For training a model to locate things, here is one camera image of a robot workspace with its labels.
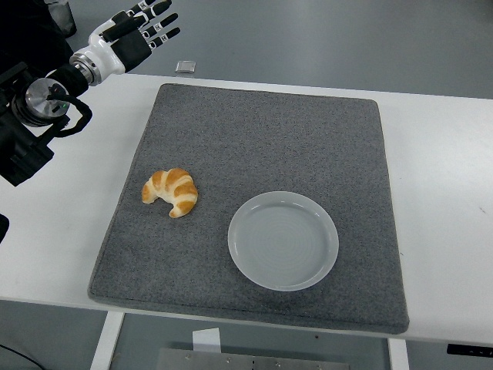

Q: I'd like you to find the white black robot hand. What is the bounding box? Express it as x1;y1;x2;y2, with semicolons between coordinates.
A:
86;0;182;76

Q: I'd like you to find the golden croissant bread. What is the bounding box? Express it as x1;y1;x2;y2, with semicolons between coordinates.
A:
141;167;200;220

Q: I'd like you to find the round grey plate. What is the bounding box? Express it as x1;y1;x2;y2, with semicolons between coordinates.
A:
227;190;340;292

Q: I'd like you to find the grey metal plate with screws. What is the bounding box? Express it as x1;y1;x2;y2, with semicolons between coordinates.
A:
156;348;347;370

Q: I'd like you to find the dark grey bin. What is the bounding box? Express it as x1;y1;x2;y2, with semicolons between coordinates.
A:
61;0;77;39

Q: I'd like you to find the grey felt mat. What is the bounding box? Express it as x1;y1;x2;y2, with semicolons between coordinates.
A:
87;82;410;335

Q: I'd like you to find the white table leg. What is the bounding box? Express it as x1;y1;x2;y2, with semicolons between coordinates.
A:
89;311;126;370
387;338;410;370

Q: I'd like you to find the black table control panel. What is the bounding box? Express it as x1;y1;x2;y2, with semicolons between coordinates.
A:
446;342;493;356

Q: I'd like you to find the thin black floor cable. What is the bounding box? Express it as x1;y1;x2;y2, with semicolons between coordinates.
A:
0;338;44;370

